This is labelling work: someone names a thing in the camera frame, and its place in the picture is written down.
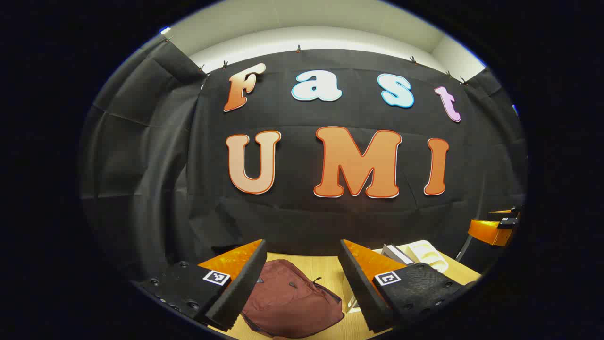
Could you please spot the dark grey book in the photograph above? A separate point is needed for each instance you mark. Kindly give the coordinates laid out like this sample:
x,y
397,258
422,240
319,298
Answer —
x,y
405,257

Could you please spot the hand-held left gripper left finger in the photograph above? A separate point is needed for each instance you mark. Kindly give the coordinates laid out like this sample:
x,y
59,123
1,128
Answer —
x,y
245,288

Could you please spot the maroon schoolbag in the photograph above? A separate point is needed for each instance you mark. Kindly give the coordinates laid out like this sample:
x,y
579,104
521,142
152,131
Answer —
x,y
288,302

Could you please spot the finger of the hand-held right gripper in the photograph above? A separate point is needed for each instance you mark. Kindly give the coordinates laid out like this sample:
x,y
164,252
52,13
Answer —
x,y
486,232
505,213

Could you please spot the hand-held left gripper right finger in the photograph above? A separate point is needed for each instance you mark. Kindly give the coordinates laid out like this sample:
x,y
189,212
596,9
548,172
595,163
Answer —
x,y
361,288

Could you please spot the white bookshelf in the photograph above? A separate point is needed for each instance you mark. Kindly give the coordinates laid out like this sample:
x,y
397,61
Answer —
x,y
427,255

